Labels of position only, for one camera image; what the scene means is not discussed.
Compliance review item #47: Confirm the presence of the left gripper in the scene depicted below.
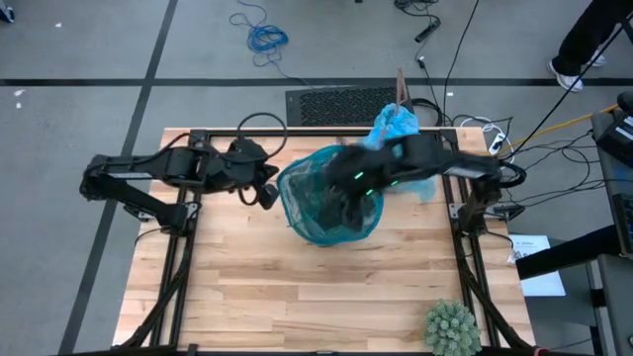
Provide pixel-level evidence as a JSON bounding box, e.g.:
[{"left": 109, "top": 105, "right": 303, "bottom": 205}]
[{"left": 217, "top": 137, "right": 281, "bottom": 212}]

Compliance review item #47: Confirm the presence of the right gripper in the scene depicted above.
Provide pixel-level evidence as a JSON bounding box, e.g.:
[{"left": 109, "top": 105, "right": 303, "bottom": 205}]
[{"left": 323, "top": 145, "right": 400, "bottom": 233}]

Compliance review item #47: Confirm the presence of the teal trash bag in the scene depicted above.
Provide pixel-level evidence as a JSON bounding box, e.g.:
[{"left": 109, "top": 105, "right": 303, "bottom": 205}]
[{"left": 275, "top": 143, "right": 386, "bottom": 247}]

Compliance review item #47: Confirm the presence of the light blue trash bag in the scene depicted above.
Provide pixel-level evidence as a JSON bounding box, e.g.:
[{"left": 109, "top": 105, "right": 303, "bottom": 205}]
[{"left": 363, "top": 102, "right": 439, "bottom": 204}]

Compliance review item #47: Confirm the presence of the black perforated floor mat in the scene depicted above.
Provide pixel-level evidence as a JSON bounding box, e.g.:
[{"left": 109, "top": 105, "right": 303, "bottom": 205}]
[{"left": 285, "top": 86, "right": 416, "bottom": 128}]

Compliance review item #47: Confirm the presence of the brown paper strip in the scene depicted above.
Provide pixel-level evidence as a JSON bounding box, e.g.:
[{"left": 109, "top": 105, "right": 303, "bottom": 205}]
[{"left": 394, "top": 67, "right": 411, "bottom": 114}]

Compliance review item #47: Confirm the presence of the green succulent plant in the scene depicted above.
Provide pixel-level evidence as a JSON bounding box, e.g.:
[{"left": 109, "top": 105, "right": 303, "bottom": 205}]
[{"left": 421, "top": 299, "right": 482, "bottom": 356}]

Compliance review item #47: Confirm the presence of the black power strip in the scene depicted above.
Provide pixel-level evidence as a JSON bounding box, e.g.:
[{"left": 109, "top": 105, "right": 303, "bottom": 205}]
[{"left": 413, "top": 18, "right": 442, "bottom": 44}]

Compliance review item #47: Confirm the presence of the white paper sheet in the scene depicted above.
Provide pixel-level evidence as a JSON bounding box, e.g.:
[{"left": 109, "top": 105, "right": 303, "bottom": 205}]
[{"left": 507, "top": 233, "right": 567, "bottom": 298}]

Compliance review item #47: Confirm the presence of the black box with white label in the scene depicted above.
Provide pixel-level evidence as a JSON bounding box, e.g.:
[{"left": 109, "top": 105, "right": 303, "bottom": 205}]
[{"left": 590, "top": 90, "right": 633, "bottom": 167}]

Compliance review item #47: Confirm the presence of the dark laptop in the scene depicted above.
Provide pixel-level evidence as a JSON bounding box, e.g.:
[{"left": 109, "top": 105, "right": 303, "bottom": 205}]
[{"left": 611, "top": 192, "right": 633, "bottom": 258}]

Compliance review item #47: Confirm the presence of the grey cabinet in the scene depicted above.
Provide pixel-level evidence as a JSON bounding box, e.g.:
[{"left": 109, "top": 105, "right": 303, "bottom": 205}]
[{"left": 595, "top": 254, "right": 633, "bottom": 356}]

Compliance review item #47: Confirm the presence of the person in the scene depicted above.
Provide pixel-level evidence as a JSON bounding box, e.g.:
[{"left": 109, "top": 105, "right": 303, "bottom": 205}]
[{"left": 546, "top": 0, "right": 633, "bottom": 94}]

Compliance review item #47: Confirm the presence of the blue cable coil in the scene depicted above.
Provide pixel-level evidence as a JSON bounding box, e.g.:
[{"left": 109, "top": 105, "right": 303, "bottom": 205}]
[{"left": 227, "top": 0, "right": 291, "bottom": 68}]

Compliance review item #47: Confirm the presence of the black cable coil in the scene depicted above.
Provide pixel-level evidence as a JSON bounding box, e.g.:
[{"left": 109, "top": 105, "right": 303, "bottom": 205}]
[{"left": 497, "top": 160, "right": 528, "bottom": 189}]

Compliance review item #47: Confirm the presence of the thin black hanging cable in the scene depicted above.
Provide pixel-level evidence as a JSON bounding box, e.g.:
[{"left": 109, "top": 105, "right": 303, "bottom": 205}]
[{"left": 442, "top": 0, "right": 481, "bottom": 123}]

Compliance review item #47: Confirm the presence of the black cable bundle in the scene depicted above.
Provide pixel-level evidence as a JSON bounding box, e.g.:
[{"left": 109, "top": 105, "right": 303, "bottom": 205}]
[{"left": 394, "top": 0, "right": 440, "bottom": 16}]

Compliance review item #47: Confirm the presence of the yellow floor cable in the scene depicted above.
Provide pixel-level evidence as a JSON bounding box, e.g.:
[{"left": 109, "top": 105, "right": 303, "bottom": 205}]
[{"left": 503, "top": 103, "right": 619, "bottom": 149}]

